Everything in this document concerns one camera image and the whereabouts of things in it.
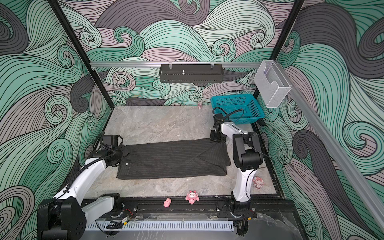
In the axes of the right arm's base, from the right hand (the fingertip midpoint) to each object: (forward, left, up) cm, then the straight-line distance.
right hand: (215, 139), depth 99 cm
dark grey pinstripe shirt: (-15, +27, 0) cm, 31 cm away
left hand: (-13, +55, +8) cm, 57 cm away
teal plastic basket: (+32, -24, -3) cm, 40 cm away
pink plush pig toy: (-36, +16, +3) cm, 39 cm away
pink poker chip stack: (+31, +9, +3) cm, 32 cm away
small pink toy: (-39, +29, +2) cm, 48 cm away
